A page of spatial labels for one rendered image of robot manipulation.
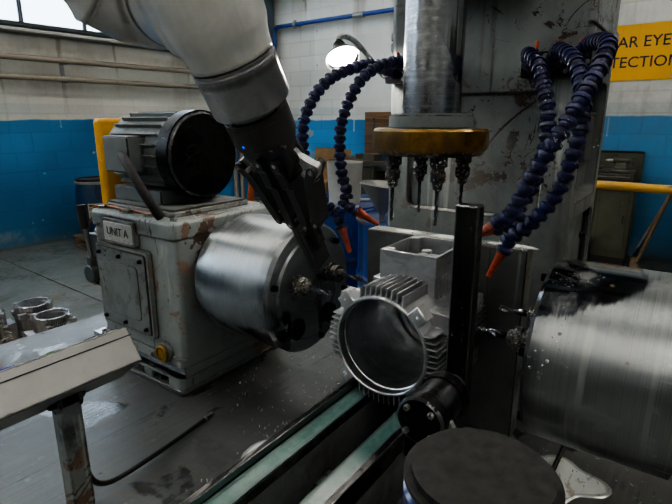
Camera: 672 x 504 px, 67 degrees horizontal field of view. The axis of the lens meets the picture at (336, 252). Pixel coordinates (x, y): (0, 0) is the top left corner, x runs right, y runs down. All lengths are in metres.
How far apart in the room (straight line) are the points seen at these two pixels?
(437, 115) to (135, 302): 0.71
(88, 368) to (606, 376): 0.60
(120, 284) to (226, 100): 0.69
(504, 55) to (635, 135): 4.86
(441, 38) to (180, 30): 0.40
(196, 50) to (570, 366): 0.53
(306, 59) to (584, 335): 7.21
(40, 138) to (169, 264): 5.47
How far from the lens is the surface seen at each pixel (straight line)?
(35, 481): 0.99
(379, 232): 0.96
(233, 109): 0.55
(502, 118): 0.98
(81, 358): 0.69
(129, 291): 1.14
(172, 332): 1.08
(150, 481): 0.91
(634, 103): 5.81
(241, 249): 0.92
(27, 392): 0.66
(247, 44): 0.53
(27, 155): 6.39
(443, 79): 0.79
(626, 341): 0.65
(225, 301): 0.94
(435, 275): 0.79
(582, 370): 0.65
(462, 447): 0.23
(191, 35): 0.52
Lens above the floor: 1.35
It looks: 15 degrees down
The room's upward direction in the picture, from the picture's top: straight up
